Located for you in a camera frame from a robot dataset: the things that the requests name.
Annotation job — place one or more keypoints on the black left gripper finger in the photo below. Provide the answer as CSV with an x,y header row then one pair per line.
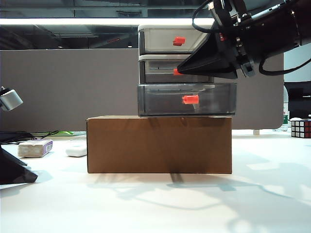
x,y
12,170

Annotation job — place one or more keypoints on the white tissue pack purple label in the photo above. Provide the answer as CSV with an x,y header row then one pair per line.
x,y
34,148

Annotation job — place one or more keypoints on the black flat device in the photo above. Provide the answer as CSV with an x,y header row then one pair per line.
x,y
12,137

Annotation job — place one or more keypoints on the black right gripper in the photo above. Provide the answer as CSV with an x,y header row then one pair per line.
x,y
262,36

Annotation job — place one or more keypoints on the black Rubik's cube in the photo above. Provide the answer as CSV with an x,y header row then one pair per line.
x,y
302,128

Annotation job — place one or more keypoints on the clear plastic bottle green label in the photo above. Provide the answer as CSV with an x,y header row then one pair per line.
x,y
286,114

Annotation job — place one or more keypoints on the green flat object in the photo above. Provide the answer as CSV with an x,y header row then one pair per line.
x,y
65,133

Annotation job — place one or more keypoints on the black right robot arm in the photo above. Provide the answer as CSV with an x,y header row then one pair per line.
x,y
305,24

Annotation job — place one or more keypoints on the white earbud case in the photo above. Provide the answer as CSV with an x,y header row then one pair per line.
x,y
75,151

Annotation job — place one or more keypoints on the grey desk partition panel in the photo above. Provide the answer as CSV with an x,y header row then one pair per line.
x,y
60,89

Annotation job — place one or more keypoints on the brown cardboard box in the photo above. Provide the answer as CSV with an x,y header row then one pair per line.
x,y
158,145

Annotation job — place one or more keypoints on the white plastic drawer cabinet frame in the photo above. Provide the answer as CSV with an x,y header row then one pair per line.
x,y
155,56

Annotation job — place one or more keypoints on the black office chair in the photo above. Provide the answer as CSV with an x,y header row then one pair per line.
x,y
298,102

